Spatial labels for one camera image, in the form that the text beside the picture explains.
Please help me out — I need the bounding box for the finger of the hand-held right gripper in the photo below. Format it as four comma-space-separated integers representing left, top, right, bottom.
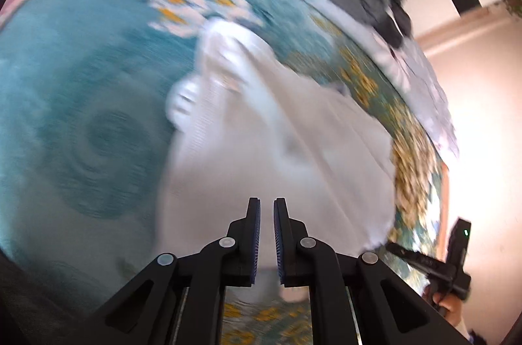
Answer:
385, 242, 453, 277

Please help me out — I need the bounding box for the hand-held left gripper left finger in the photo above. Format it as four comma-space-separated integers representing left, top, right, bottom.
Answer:
84, 197, 262, 345

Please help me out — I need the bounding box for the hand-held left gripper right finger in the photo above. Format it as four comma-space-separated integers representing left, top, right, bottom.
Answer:
273, 197, 476, 345

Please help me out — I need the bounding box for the light blue printed sweatshirt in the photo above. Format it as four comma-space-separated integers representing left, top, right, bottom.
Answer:
157, 19, 398, 303

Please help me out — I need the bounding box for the person's right hand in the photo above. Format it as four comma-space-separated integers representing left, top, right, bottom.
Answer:
422, 282, 463, 329

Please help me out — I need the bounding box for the teal floral bedsheet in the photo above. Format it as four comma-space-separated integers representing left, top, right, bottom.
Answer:
0, 0, 449, 345

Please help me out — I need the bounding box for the dark grey garment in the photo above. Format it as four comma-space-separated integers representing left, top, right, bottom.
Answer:
375, 8, 413, 48

